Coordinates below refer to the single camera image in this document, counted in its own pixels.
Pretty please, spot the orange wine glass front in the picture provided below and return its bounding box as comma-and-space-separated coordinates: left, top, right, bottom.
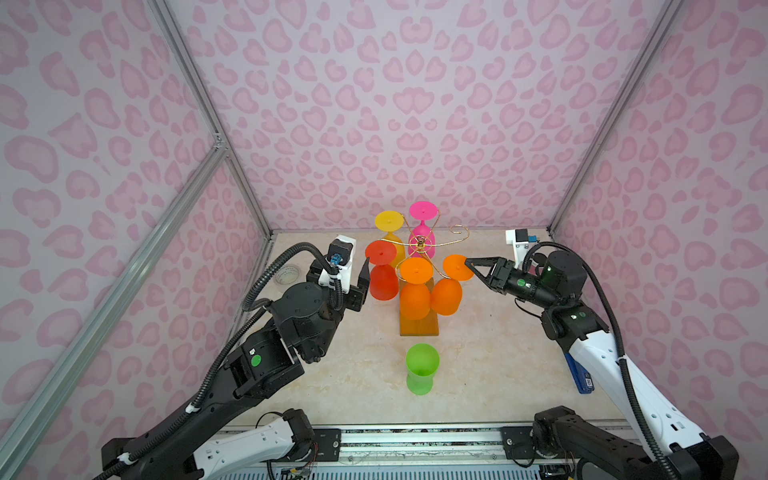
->
399, 257, 433, 320

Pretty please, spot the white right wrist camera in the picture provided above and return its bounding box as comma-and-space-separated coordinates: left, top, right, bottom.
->
505, 228, 538, 249

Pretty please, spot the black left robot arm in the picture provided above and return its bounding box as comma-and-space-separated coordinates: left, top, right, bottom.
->
99, 242, 371, 479

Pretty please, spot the clear tape roll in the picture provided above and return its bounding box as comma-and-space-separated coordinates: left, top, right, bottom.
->
273, 264, 301, 286

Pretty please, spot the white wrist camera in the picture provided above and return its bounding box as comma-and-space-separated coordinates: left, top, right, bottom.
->
318, 235, 357, 294
505, 228, 538, 249

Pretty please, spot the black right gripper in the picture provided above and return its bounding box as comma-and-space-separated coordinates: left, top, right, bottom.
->
466, 259, 560, 310

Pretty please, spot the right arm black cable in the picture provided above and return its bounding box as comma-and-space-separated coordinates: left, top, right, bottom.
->
521, 241, 682, 480

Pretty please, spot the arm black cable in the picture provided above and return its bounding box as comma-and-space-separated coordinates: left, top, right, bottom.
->
521, 241, 682, 480
89, 241, 338, 480

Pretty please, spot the red wine glass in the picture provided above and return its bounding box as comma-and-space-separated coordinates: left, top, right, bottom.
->
365, 240, 399, 301

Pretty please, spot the yellow wine glass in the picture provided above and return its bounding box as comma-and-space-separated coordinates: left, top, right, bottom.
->
375, 210, 405, 267

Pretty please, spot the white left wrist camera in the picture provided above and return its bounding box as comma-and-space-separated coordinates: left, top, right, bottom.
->
318, 235, 357, 294

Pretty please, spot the blue box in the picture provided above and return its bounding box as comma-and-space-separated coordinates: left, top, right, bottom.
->
564, 353, 595, 395

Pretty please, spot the orange wine glass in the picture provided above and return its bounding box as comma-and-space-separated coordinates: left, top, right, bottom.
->
430, 254, 474, 316
399, 257, 433, 320

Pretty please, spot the green wine glass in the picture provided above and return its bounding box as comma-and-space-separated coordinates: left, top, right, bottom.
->
405, 343, 440, 396

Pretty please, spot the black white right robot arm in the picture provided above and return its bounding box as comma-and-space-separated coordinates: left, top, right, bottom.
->
464, 242, 739, 479

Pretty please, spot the gold wire glass rack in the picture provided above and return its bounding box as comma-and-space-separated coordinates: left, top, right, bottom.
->
383, 209, 472, 283

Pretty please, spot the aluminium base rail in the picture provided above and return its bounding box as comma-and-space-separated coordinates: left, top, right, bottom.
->
160, 422, 685, 480

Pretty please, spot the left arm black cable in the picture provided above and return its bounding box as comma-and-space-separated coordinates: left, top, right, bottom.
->
89, 241, 338, 480

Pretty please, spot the pink wine glass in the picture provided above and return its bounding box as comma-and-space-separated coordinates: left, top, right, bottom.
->
409, 201, 439, 258

